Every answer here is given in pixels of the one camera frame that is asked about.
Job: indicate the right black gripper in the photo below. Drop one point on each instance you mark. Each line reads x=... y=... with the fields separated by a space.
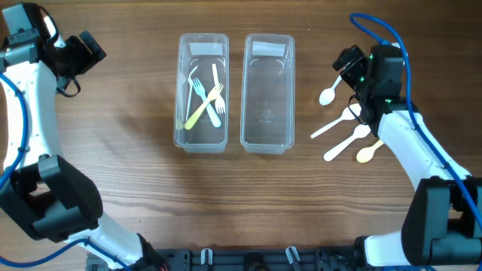
x=346 y=59

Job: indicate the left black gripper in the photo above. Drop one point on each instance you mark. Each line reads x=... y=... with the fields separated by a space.
x=88 y=59

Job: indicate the cream white spoon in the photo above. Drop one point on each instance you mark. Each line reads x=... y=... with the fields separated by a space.
x=351 y=112

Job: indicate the white plastic spoon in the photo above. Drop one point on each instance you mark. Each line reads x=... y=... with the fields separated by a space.
x=359 y=132

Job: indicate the yellow plastic spoon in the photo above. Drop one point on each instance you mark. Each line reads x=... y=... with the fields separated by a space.
x=366 y=154

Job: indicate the light blue plastic fork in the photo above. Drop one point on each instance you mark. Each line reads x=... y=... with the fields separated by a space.
x=200 y=91

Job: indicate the yellow plastic fork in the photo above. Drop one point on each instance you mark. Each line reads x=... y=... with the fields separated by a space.
x=213 y=95

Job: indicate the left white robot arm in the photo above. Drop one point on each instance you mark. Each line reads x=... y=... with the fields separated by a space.
x=44 y=194

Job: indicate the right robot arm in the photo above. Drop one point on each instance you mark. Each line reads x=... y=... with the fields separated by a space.
x=439 y=228

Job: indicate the right clear plastic container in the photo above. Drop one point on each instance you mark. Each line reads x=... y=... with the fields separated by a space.
x=268 y=94

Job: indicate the clear plastic container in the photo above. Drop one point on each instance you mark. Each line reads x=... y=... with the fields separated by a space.
x=268 y=94
x=210 y=51

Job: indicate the left clear plastic container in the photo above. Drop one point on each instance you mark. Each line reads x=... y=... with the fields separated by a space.
x=210 y=51

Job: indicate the white spoon thin handle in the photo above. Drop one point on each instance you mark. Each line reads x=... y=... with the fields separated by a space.
x=328 y=95

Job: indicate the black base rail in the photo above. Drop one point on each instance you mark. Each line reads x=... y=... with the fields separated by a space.
x=315 y=259

